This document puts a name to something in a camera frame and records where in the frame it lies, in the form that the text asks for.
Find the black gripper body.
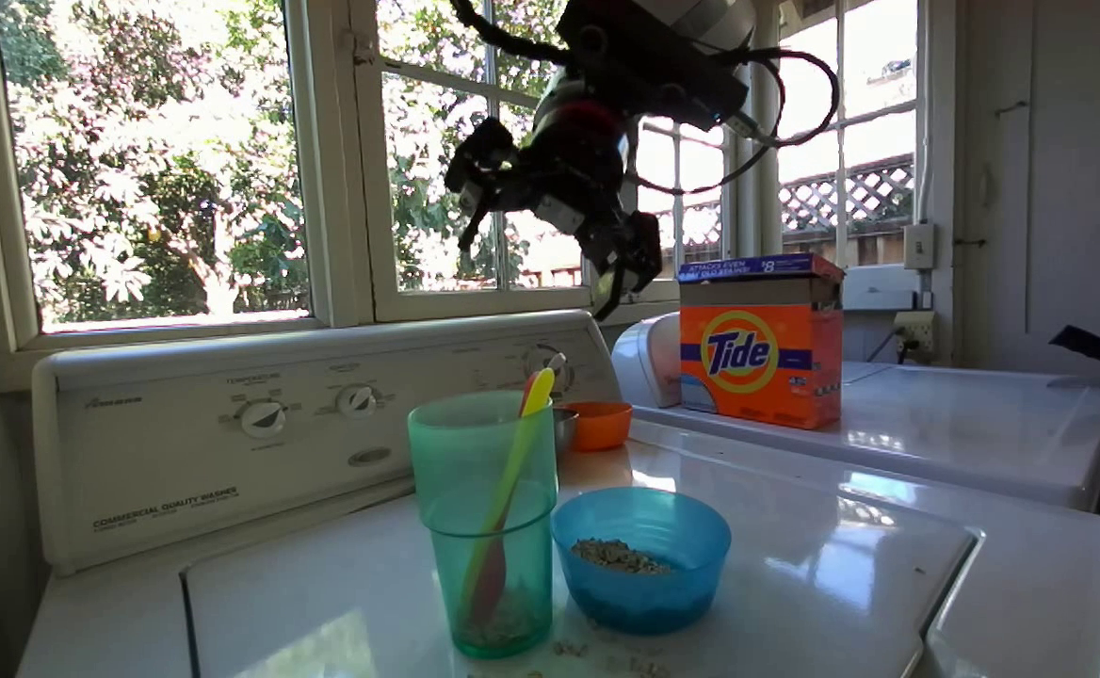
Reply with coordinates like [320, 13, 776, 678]
[516, 93, 640, 249]

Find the orange plastic bowl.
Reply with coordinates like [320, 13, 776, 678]
[564, 398, 638, 456]

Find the yellow-green toothbrush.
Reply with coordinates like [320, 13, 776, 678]
[453, 353, 567, 616]

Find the green translucent plastic cup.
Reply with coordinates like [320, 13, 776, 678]
[402, 389, 562, 663]

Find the white dryer machine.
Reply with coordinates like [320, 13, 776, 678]
[607, 309, 1100, 511]

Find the white washing machine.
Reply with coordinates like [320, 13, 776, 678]
[15, 309, 1100, 678]

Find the large washer timer dial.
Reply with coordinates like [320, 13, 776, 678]
[523, 342, 577, 396]

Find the orange Tide detergent box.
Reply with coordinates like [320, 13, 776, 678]
[673, 254, 847, 434]

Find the wooden lattice fence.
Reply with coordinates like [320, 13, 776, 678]
[776, 154, 919, 249]

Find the brown grain food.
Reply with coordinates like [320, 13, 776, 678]
[567, 540, 679, 579]

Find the white washer knob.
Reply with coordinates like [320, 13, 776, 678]
[230, 396, 295, 441]
[335, 385, 385, 423]

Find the blue plastic bowl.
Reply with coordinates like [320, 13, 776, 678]
[548, 482, 736, 637]

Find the white box on wall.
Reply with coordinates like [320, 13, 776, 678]
[839, 259, 924, 316]

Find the white wooden window frame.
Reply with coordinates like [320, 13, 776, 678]
[0, 0, 958, 390]

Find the wall light switch plate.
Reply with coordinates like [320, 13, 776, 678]
[901, 221, 940, 271]

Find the wall power outlet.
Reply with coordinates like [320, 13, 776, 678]
[893, 309, 936, 368]

